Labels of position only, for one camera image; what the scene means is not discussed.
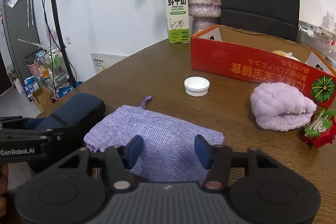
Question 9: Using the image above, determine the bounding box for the person's left hand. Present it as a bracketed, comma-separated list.
[0, 164, 9, 217]

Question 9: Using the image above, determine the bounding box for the red rose hair clip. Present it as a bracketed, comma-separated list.
[300, 109, 335, 149]

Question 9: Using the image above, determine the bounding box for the white jar lid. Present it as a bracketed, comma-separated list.
[184, 77, 210, 97]

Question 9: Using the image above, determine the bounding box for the red cardboard produce box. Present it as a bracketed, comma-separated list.
[191, 25, 335, 109]

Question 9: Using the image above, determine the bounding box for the clear plastic food container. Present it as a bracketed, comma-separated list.
[297, 21, 335, 68]

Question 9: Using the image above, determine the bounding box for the purple drawstring fabric pouch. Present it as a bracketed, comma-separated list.
[84, 105, 225, 182]

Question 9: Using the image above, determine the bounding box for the cluttered wire shelf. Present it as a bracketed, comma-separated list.
[18, 39, 82, 111]

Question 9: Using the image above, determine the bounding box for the left water bottle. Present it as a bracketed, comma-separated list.
[321, 11, 335, 31]

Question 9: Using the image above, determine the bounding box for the white green milk carton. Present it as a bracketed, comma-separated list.
[165, 0, 190, 44]

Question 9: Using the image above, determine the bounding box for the black light stand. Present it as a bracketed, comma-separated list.
[51, 0, 77, 88]

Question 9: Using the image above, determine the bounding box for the yellow white plush toy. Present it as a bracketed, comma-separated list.
[272, 50, 300, 61]

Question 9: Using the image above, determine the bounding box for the dark grey cabinet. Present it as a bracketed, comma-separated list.
[1, 0, 40, 84]

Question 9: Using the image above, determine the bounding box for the navy blue zip case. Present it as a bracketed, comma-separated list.
[25, 93, 106, 130]

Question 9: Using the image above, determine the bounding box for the fluffy purple headband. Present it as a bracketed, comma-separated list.
[250, 83, 317, 132]

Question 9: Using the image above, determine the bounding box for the purple textured vase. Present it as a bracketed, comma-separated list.
[188, 0, 222, 34]

